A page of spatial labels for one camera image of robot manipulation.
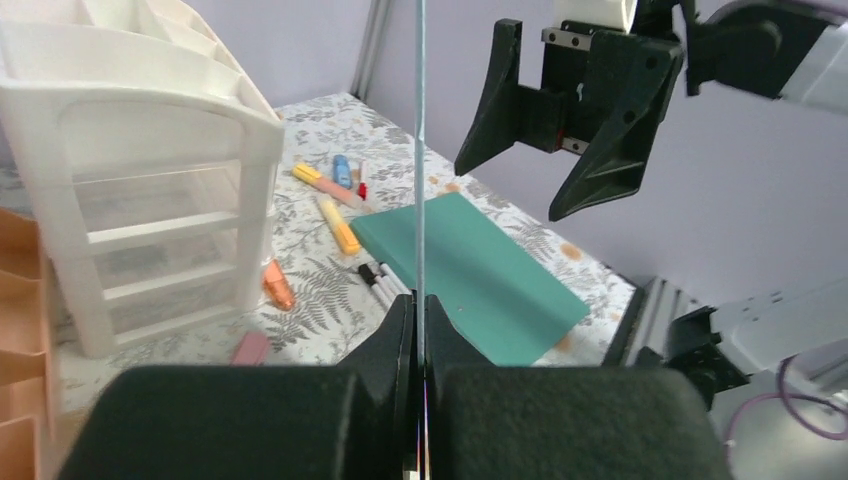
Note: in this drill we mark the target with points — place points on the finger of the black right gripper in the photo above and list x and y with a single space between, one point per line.
596 178
509 112

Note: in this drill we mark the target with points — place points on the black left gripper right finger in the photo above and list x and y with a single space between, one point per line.
607 422

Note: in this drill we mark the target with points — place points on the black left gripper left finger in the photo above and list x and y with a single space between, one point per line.
351 420

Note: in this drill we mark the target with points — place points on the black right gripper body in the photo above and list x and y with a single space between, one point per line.
613 84

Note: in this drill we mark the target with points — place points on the light blue clipboard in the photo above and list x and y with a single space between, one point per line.
419 163

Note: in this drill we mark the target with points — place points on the teal file folder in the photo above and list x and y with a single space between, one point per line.
504 302

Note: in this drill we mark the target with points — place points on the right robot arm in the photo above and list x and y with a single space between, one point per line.
794 51

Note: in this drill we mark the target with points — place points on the pink highlighter centre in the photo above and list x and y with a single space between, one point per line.
252 350

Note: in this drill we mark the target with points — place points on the black cap whiteboard marker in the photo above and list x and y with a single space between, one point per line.
373 282

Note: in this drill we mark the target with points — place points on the orange highlighter centre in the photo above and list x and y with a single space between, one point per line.
277 287

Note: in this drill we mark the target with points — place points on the floral patterned table mat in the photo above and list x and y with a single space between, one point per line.
335 310

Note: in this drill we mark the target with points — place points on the yellow orange highlighter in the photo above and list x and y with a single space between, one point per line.
341 231

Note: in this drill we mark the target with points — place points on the yellow pink highlighter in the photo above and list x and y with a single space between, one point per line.
316 180

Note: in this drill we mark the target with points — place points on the orange plastic file organizer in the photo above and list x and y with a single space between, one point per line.
29 373

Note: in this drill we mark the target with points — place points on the white plastic drawer unit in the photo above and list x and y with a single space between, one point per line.
150 159

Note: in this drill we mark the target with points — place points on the right aluminium frame post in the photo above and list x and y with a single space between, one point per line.
370 51

